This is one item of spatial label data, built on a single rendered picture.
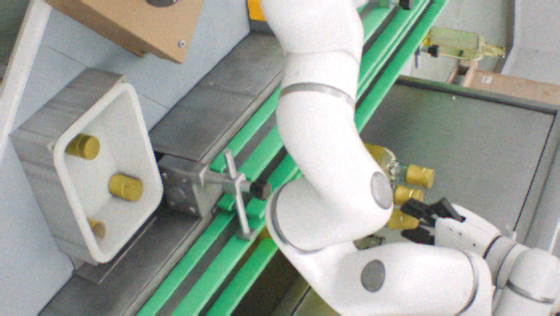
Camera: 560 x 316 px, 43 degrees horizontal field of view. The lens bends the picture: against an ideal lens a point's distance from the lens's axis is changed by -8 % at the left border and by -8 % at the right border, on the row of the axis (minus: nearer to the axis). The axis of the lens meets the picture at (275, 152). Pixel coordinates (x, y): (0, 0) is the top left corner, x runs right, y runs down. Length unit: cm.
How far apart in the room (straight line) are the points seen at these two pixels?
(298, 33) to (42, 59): 40
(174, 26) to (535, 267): 62
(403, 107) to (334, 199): 101
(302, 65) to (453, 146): 86
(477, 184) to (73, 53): 86
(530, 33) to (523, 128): 607
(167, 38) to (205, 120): 19
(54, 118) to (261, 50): 52
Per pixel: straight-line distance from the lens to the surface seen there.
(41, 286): 114
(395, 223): 121
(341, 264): 89
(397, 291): 82
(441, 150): 162
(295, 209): 82
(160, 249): 117
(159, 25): 109
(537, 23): 767
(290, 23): 78
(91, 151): 105
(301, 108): 79
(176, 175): 116
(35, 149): 99
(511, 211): 148
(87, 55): 111
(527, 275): 102
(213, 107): 126
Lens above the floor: 150
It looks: 27 degrees down
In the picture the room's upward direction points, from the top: 103 degrees clockwise
